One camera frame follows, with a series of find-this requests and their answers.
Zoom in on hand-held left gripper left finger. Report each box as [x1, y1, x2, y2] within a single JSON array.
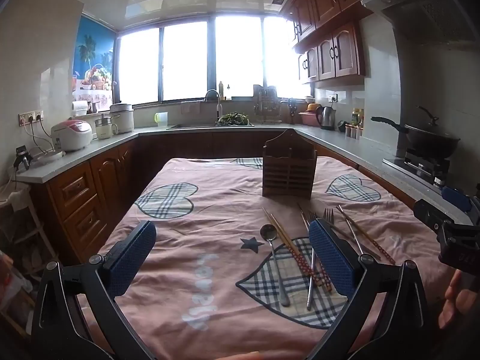
[[31, 220, 166, 360]]

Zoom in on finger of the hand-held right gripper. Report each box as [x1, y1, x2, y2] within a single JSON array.
[[413, 199, 455, 234], [441, 186, 480, 226]]

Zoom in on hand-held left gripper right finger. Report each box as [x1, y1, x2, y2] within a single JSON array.
[[307, 218, 429, 360]]

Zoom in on steel chopstick red dotted end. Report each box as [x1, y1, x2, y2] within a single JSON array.
[[336, 205, 396, 265]]

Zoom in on wooden utensil holder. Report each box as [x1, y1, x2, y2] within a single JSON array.
[[262, 128, 318, 200]]

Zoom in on person's right hand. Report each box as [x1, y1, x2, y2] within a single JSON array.
[[438, 270, 480, 330]]

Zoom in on person's left hand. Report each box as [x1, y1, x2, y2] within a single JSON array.
[[210, 350, 265, 360]]

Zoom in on black gas stove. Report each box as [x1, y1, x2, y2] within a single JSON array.
[[382, 148, 451, 191]]

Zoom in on pink heart print bedsheet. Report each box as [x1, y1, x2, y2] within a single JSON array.
[[77, 156, 452, 360]]

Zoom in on black wok with lid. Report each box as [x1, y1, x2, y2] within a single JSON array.
[[371, 105, 461, 159]]

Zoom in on steel spoon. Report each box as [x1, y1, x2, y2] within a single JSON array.
[[260, 223, 291, 307]]

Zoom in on wooden base cabinets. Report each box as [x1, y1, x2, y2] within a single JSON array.
[[29, 127, 415, 268]]

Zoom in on white storage rack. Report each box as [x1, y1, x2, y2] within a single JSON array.
[[0, 184, 58, 340]]

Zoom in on white plastic bag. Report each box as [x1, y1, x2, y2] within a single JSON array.
[[7, 183, 34, 211]]

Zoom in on small white electric pot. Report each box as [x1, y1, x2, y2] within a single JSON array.
[[94, 114, 119, 140]]

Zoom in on white round lid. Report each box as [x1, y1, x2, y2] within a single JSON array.
[[34, 149, 65, 163]]

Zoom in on pink white rice cooker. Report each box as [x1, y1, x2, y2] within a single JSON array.
[[50, 119, 93, 153]]

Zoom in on steel electric kettle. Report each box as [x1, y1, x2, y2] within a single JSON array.
[[315, 105, 337, 131]]

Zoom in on large white electric cooker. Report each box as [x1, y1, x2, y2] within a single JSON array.
[[109, 103, 135, 135]]

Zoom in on steel kitchen sink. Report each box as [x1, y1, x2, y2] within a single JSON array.
[[166, 122, 256, 131]]

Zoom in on dark knife block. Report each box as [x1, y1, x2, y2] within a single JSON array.
[[286, 98, 300, 125]]

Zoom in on small black device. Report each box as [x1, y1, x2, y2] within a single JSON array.
[[13, 145, 34, 170]]

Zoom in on metal dish rack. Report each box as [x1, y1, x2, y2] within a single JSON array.
[[253, 84, 284, 125]]

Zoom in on green leafy vegetables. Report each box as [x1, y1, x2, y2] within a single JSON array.
[[218, 112, 251, 127]]

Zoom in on steel kitchen faucet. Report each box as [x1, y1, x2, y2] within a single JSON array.
[[204, 89, 223, 125]]

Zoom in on dark framed kitchen window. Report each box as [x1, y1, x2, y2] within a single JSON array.
[[113, 14, 313, 106]]

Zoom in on white power cable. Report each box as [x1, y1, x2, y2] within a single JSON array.
[[37, 119, 57, 147], [27, 122, 47, 155]]

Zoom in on white wall socket row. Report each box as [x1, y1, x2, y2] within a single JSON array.
[[18, 110, 44, 125]]

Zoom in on tropical fruit wall poster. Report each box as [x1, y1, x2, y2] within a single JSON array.
[[71, 14, 116, 102]]

